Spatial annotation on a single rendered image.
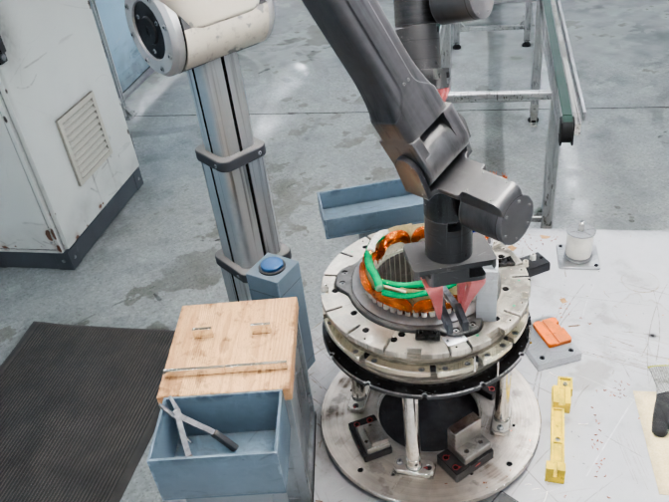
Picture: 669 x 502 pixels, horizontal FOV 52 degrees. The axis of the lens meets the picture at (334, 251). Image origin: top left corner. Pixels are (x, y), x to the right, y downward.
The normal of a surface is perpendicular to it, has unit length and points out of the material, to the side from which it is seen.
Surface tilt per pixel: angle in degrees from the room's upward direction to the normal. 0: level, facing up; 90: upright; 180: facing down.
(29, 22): 90
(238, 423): 90
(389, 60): 75
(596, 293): 0
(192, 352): 0
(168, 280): 0
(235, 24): 97
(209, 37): 100
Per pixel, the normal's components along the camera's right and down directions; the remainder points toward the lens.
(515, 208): 0.65, 0.35
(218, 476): 0.00, 0.58
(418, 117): 0.54, 0.19
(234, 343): -0.11, -0.81
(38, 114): 0.98, 0.03
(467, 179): -0.38, -0.61
